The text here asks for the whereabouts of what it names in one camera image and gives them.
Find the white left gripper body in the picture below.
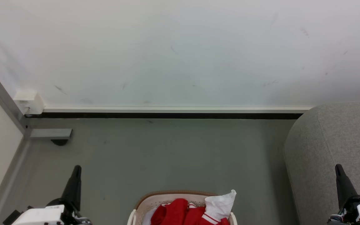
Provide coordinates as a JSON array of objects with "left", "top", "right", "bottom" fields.
[{"left": 2, "top": 197, "right": 92, "bottom": 225}]

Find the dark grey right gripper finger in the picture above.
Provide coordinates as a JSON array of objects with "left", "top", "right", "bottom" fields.
[{"left": 335, "top": 164, "right": 358, "bottom": 210}]

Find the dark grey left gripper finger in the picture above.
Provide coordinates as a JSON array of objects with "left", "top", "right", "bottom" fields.
[{"left": 61, "top": 165, "right": 82, "bottom": 211}]

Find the red garment with navy print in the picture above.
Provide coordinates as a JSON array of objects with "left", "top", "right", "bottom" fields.
[{"left": 151, "top": 198, "right": 189, "bottom": 225}]

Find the red jacket with white sleeves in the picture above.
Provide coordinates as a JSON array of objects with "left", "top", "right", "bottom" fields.
[{"left": 186, "top": 189, "right": 237, "bottom": 225}]

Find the grey fabric sofa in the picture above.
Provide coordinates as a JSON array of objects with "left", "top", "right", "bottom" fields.
[{"left": 284, "top": 101, "right": 360, "bottom": 225}]

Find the beige plastic laundry basket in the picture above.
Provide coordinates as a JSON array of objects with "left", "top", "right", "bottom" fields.
[{"left": 127, "top": 191, "right": 238, "bottom": 225}]

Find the white junction box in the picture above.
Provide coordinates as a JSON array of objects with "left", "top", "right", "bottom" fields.
[{"left": 13, "top": 91, "right": 45, "bottom": 115}]

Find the grey metal frame foot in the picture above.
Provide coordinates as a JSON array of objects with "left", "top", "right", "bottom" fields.
[{"left": 30, "top": 128, "right": 73, "bottom": 140}]

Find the grey metal partition frame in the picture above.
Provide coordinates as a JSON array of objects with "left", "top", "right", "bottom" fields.
[{"left": 0, "top": 72, "right": 32, "bottom": 225}]

